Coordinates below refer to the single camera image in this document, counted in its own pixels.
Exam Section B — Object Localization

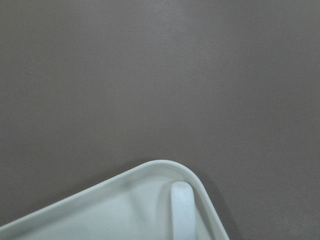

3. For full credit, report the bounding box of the white ceramic spoon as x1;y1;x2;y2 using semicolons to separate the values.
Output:
170;181;197;240

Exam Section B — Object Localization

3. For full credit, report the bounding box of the cream rabbit tray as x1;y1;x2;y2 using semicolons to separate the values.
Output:
0;160;228;240

